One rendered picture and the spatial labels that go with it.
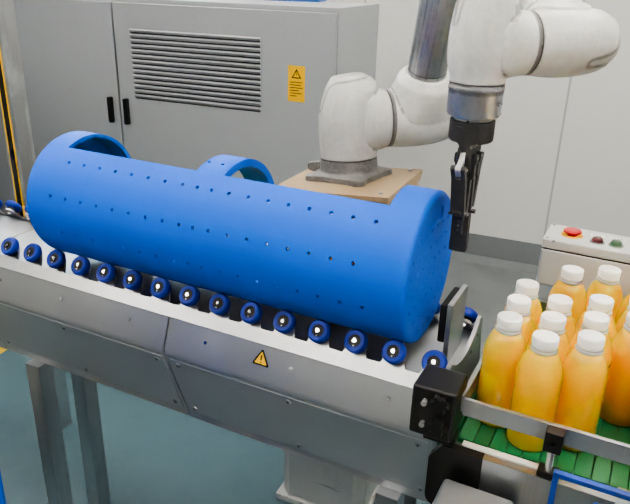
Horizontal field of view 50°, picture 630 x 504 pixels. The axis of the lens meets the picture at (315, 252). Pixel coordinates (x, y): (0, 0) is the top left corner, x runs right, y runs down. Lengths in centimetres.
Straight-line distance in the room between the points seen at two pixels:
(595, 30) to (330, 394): 77
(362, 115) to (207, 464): 133
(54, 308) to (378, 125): 91
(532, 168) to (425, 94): 225
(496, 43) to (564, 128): 283
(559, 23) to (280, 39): 183
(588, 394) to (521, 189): 297
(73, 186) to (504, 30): 90
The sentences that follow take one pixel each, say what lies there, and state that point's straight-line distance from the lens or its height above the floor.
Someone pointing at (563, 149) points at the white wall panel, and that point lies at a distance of 395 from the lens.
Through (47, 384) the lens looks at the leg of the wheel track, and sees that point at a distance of 195.
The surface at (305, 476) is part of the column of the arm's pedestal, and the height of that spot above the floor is 12.
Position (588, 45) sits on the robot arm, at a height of 149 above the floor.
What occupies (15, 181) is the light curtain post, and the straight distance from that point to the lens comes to 235.
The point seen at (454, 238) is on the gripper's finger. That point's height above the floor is 115.
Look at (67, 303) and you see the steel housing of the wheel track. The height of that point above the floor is 87.
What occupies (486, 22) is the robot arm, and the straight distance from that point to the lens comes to 111.
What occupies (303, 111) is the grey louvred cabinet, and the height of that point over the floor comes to 104.
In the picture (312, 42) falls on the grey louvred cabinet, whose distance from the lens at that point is 282.
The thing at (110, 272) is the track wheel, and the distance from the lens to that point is 154.
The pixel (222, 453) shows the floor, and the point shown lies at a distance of 252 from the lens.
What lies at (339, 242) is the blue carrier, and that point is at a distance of 116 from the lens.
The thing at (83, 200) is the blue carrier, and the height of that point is 114.
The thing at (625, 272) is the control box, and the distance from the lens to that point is 145.
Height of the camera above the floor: 159
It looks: 23 degrees down
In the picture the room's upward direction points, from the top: 1 degrees clockwise
